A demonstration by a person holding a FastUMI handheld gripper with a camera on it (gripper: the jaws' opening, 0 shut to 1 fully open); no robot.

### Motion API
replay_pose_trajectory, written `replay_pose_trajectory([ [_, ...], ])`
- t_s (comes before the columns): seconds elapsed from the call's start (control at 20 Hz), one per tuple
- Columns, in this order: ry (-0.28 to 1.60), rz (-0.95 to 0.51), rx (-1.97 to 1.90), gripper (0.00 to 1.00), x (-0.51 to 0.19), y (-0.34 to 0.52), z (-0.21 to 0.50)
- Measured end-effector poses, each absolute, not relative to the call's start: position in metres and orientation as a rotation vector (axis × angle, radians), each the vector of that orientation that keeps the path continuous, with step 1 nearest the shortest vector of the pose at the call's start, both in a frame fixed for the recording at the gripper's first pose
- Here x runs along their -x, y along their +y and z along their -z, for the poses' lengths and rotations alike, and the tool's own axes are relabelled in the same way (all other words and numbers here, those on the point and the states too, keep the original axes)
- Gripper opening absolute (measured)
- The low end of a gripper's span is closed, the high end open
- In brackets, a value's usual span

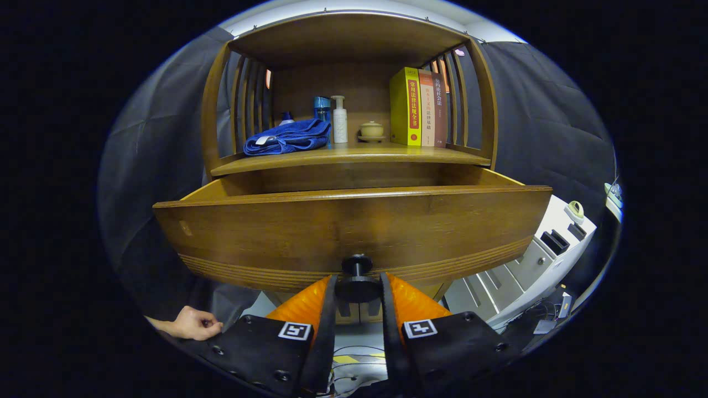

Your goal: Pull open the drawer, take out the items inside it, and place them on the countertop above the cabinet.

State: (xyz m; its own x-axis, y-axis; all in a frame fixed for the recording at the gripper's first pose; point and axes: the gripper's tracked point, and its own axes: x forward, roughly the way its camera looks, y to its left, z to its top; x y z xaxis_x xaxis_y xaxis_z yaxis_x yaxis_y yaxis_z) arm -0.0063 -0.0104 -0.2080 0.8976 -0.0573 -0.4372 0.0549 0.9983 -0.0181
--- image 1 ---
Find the brown book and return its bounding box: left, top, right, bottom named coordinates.
left=431, top=71, right=449, bottom=148

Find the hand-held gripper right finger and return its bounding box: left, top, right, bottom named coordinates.
left=379, top=272, right=523, bottom=396

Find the wooden cabinet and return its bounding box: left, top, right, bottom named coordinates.
left=200, top=12, right=498, bottom=324

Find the blue folded towel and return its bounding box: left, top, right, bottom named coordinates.
left=243, top=118, right=332, bottom=156

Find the yellow book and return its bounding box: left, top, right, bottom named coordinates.
left=389, top=67, right=423, bottom=147

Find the white pump bottle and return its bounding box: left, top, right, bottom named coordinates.
left=331, top=95, right=349, bottom=144

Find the white side cabinet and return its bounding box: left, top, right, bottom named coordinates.
left=442, top=195, right=598, bottom=332

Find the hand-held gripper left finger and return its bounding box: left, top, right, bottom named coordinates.
left=183, top=275, right=338, bottom=397

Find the wooden drawer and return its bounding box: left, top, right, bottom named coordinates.
left=153, top=165, right=554, bottom=303

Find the orange and white book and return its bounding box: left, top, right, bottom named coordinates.
left=418, top=69, right=436, bottom=148

